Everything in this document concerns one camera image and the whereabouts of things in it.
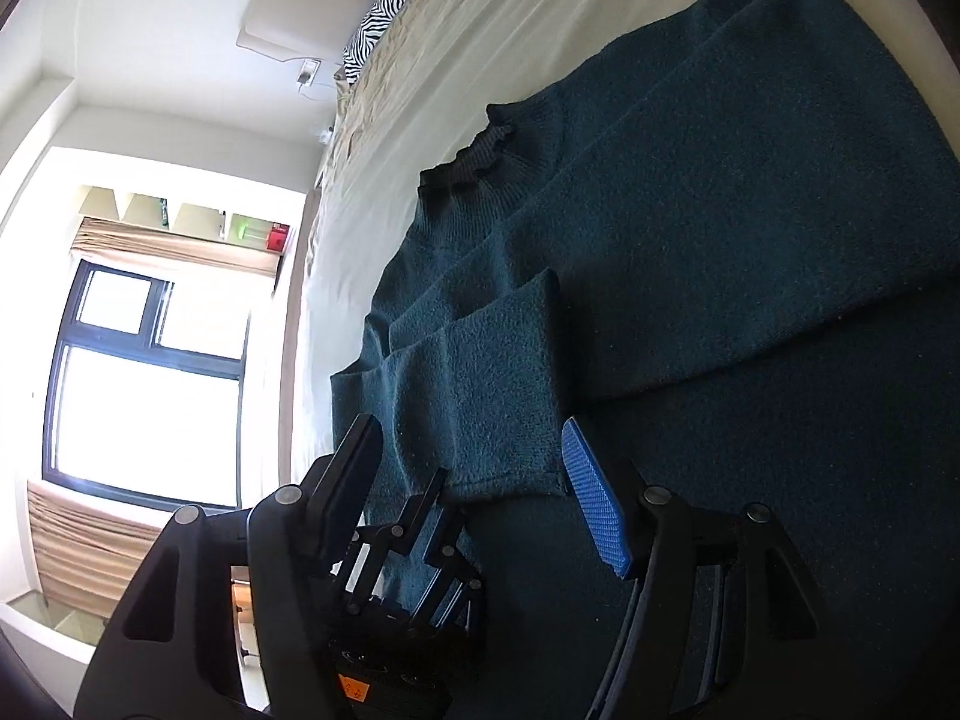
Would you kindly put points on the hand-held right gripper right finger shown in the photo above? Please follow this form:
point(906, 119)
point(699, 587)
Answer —
point(596, 495)

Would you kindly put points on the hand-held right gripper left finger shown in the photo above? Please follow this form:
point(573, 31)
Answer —
point(345, 480)

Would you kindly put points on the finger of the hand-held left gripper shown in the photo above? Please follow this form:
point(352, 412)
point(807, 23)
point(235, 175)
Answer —
point(416, 517)
point(454, 547)

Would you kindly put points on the dark teal knit sweater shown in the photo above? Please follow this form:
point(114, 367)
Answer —
point(675, 240)

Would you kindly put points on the black framed window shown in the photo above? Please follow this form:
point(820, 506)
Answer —
point(142, 390)

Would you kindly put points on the red box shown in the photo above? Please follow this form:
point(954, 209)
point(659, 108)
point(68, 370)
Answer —
point(278, 238)

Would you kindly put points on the green container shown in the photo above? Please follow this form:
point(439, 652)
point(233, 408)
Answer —
point(247, 230)

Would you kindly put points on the white cubby shelf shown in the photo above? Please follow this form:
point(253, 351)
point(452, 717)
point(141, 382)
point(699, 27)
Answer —
point(187, 214)

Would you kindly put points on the bed with beige sheet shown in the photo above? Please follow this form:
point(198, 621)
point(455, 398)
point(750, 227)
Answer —
point(450, 90)

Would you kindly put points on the beige padded headboard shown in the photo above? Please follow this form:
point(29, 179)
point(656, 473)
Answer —
point(300, 15)

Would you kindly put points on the zebra print pillow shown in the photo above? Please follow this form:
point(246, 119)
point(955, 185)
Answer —
point(386, 11)

